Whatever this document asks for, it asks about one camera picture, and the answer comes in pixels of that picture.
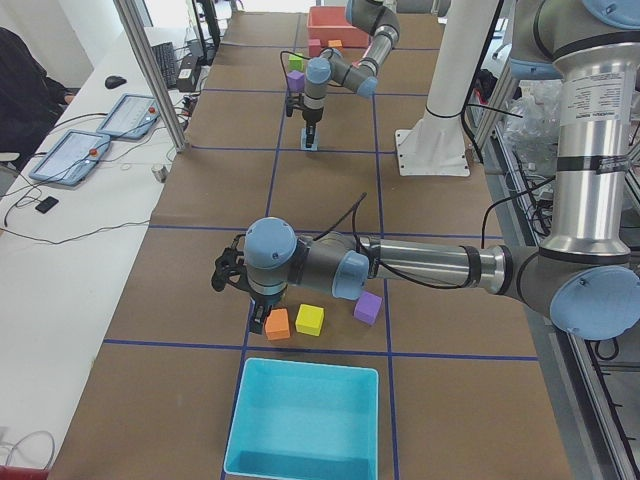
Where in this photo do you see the right pink block near tray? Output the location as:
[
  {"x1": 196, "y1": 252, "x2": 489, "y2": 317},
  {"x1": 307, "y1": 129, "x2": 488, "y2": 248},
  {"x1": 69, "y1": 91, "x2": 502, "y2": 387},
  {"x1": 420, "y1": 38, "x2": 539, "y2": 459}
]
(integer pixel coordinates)
[{"x1": 308, "y1": 38, "x2": 322, "y2": 58}]

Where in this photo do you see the light blue block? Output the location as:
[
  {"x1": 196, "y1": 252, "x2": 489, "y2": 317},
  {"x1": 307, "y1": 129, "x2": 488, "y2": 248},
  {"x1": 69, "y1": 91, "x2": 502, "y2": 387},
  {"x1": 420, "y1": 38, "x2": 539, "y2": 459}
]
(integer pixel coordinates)
[{"x1": 300, "y1": 128, "x2": 319, "y2": 151}]

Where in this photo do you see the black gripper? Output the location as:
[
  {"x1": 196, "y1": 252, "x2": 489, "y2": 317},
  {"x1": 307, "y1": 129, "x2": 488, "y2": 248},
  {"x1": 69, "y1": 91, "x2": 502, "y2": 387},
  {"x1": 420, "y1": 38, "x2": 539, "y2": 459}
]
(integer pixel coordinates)
[
  {"x1": 303, "y1": 105, "x2": 322, "y2": 148},
  {"x1": 249, "y1": 290, "x2": 285, "y2": 334}
]

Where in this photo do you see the teach pendant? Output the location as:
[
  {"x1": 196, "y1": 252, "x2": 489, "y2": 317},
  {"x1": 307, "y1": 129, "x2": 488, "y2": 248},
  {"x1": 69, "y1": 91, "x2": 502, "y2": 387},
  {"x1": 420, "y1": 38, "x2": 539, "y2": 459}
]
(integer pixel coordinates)
[
  {"x1": 29, "y1": 130, "x2": 111, "y2": 187},
  {"x1": 96, "y1": 94, "x2": 160, "y2": 140}
]

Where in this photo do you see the black keyboard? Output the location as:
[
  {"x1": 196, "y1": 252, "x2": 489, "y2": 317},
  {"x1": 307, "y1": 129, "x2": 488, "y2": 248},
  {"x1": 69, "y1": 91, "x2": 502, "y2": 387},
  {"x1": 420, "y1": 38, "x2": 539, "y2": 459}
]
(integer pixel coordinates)
[{"x1": 151, "y1": 42, "x2": 178, "y2": 89}]

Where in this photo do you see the left orange block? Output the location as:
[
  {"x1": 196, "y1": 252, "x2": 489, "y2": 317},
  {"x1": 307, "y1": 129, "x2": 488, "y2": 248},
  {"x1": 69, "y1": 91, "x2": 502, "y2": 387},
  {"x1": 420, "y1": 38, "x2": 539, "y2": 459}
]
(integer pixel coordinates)
[{"x1": 264, "y1": 308, "x2": 291, "y2": 341}]

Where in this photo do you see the blue plastic bin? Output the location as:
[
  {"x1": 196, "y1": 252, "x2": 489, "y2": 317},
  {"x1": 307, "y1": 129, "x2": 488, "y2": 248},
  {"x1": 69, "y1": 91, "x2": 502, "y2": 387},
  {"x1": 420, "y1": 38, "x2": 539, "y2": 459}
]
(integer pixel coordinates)
[{"x1": 224, "y1": 358, "x2": 379, "y2": 479}]

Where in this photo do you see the lower teach pendant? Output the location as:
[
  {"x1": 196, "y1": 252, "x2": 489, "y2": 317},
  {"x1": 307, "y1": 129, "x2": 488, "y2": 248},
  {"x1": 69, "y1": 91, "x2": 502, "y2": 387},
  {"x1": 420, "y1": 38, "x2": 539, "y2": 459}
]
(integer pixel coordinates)
[{"x1": 29, "y1": 130, "x2": 111, "y2": 187}]

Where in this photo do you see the right purple block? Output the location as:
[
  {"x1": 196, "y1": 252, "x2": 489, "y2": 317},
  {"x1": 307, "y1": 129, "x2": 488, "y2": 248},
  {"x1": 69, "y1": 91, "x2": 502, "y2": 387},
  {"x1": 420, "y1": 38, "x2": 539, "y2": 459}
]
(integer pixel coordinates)
[{"x1": 286, "y1": 71, "x2": 306, "y2": 93}]

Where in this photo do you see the black computer mouse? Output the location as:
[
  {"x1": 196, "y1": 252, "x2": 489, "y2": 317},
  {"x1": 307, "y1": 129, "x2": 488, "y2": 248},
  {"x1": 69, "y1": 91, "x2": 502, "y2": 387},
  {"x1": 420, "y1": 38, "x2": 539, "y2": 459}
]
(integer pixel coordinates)
[{"x1": 104, "y1": 75, "x2": 127, "y2": 90}]

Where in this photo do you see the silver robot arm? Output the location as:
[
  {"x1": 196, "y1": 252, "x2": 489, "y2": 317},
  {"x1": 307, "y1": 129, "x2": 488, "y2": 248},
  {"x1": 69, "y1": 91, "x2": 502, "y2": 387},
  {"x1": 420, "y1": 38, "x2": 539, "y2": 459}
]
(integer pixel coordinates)
[
  {"x1": 241, "y1": 1, "x2": 639, "y2": 340},
  {"x1": 300, "y1": 1, "x2": 400, "y2": 150}
]

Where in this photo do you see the left purple block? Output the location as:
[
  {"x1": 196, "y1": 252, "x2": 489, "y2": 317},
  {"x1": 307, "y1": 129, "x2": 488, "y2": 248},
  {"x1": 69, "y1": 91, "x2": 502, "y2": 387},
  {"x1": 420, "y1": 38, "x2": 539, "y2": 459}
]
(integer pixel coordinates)
[{"x1": 353, "y1": 291, "x2": 383, "y2": 325}]

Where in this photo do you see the small metal cylinder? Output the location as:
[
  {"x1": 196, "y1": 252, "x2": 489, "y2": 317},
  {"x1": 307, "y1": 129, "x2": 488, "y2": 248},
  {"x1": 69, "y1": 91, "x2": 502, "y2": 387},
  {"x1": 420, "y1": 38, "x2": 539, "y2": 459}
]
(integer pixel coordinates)
[{"x1": 151, "y1": 164, "x2": 168, "y2": 183}]

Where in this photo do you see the upper teach pendant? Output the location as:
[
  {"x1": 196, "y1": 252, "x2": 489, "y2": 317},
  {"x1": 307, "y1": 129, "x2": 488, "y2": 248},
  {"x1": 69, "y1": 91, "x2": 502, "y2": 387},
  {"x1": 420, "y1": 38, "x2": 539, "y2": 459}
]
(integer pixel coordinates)
[{"x1": 96, "y1": 94, "x2": 160, "y2": 140}]

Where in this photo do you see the white camera post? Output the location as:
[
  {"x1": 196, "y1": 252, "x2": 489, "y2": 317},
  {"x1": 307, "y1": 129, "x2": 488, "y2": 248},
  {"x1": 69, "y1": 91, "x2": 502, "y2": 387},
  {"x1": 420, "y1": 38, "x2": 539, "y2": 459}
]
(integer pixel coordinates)
[{"x1": 395, "y1": 0, "x2": 502, "y2": 177}]

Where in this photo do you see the purple block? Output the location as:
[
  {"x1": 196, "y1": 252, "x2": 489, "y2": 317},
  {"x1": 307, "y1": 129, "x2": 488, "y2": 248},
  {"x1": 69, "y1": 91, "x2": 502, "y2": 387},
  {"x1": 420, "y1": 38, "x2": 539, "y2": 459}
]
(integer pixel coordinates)
[
  {"x1": 286, "y1": 71, "x2": 306, "y2": 93},
  {"x1": 353, "y1": 291, "x2": 383, "y2": 325}
]

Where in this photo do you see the aluminium frame post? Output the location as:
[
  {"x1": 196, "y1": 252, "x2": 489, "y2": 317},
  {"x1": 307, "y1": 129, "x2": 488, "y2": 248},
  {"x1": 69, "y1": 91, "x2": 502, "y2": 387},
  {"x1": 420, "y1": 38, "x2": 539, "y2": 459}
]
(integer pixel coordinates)
[{"x1": 113, "y1": 0, "x2": 187, "y2": 153}]

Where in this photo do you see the pink plastic tray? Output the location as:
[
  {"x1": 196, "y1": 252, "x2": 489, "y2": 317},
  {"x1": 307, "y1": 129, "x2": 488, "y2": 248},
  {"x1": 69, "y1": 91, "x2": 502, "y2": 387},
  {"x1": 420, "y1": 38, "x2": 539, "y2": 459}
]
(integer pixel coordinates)
[{"x1": 307, "y1": 6, "x2": 370, "y2": 48}]

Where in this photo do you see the yellow block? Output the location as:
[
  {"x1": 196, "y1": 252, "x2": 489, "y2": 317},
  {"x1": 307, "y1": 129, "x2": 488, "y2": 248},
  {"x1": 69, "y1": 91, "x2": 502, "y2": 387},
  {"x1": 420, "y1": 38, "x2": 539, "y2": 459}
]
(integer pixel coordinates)
[{"x1": 295, "y1": 304, "x2": 325, "y2": 336}]

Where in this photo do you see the green block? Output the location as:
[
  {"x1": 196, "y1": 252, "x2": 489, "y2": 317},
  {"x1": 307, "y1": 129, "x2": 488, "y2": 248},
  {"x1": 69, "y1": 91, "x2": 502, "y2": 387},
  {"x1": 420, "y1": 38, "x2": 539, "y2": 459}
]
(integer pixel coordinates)
[{"x1": 288, "y1": 53, "x2": 306, "y2": 72}]

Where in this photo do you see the black phone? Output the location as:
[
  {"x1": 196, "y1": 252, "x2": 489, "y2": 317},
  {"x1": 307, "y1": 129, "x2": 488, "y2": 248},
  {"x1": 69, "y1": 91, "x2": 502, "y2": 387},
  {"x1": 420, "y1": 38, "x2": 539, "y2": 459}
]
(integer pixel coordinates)
[{"x1": 35, "y1": 196, "x2": 59, "y2": 214}]

